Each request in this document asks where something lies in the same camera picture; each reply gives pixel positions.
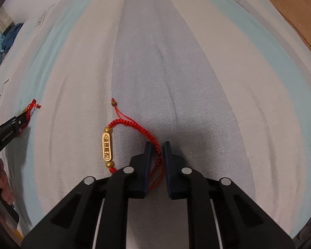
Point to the dark blue clothing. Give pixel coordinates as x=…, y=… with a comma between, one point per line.
x=11, y=35

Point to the striped bed sheet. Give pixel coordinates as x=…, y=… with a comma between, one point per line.
x=197, y=83

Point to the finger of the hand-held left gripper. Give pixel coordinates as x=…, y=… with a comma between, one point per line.
x=7, y=132

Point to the narrow beige curtain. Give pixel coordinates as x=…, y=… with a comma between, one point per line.
x=1, y=18

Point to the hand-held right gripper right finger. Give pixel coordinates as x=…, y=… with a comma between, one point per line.
x=169, y=160

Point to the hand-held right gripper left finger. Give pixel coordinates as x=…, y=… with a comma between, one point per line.
x=148, y=160

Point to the person's left hand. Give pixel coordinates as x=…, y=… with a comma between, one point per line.
x=4, y=184

